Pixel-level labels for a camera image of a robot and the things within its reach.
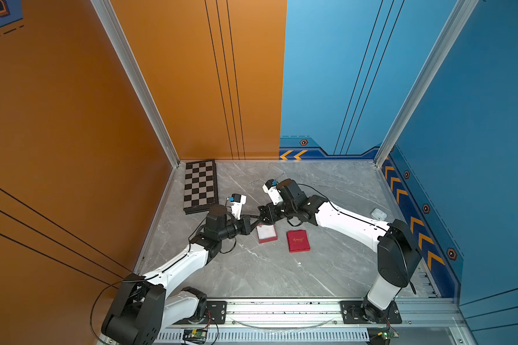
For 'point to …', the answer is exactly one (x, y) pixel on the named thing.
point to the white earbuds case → (378, 214)
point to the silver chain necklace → (252, 182)
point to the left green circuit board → (195, 336)
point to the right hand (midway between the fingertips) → (263, 211)
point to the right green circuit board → (380, 336)
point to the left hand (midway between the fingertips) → (262, 216)
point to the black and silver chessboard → (201, 188)
